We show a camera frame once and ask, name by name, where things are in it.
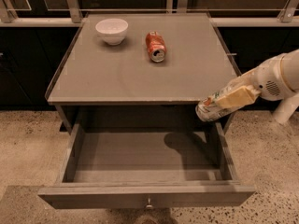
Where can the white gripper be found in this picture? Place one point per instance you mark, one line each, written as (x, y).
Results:
(267, 76)

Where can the green white 7up can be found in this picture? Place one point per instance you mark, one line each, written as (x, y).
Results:
(207, 110)

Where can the grey top drawer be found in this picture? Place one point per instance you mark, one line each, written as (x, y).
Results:
(122, 168)

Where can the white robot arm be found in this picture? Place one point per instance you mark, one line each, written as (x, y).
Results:
(275, 79)

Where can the orange soda can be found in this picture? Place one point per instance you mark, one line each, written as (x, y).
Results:
(155, 46)

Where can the grey cabinet with counter top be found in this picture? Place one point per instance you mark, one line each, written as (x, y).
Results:
(196, 64)

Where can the metal drawer knob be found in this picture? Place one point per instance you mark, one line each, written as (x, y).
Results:
(149, 205)

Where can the white ceramic bowl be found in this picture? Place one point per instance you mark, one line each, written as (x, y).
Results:
(112, 31)

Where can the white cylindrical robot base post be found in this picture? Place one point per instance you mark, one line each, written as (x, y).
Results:
(286, 108)

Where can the grey metal railing frame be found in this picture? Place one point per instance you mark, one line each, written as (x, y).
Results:
(70, 13)

